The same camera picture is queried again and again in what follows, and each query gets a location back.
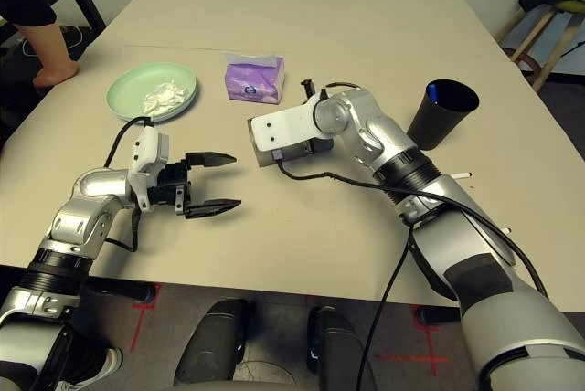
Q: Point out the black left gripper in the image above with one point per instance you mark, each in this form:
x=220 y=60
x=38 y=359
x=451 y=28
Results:
x=171 y=181

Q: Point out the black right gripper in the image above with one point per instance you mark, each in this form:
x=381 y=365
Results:
x=315 y=146

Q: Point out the grey glasses case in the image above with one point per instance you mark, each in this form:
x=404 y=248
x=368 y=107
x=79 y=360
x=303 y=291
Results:
x=261 y=159

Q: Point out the white tissue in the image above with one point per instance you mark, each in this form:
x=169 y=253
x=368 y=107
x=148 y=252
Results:
x=160 y=98

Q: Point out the light green plate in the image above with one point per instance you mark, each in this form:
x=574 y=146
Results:
x=132 y=85

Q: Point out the black-capped white marker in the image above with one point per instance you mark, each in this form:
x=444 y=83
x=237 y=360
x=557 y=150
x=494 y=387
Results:
x=461 y=176

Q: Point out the person's bare forearm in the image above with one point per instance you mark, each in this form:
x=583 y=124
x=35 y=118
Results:
x=45 y=44

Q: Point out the robot right silver arm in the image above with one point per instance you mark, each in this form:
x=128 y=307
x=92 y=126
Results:
x=365 y=121

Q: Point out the robot left silver arm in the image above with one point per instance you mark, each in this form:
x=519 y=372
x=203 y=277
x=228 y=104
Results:
x=91 y=190

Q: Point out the person's hand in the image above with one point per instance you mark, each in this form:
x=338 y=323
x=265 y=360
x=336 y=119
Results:
x=55 y=75

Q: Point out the purple tissue pack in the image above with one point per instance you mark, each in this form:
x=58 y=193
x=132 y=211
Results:
x=253 y=85

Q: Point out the black pen cup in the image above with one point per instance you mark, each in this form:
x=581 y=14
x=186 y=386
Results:
x=434 y=126

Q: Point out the blue marker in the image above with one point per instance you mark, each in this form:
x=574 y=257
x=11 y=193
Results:
x=432 y=94

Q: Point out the red tape corner mark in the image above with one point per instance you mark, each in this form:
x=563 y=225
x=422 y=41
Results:
x=139 y=313

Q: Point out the robot left leg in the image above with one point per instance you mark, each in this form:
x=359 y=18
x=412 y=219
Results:
x=210 y=341

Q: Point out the robot leg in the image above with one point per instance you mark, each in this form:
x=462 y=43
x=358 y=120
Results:
x=210 y=341
x=340 y=350

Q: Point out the black and white shoe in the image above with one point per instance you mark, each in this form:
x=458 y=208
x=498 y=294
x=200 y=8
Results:
x=109 y=363

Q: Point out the robot right leg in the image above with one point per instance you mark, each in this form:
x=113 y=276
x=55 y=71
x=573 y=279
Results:
x=340 y=350

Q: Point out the red tape cross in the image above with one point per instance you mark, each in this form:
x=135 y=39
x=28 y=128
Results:
x=429 y=350

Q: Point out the wooden stool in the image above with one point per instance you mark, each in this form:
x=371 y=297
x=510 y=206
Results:
x=555 y=50

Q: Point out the thin black stand leg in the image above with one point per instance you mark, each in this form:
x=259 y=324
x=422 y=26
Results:
x=571 y=50

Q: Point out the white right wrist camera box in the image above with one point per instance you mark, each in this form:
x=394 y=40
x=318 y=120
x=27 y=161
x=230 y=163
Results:
x=283 y=128

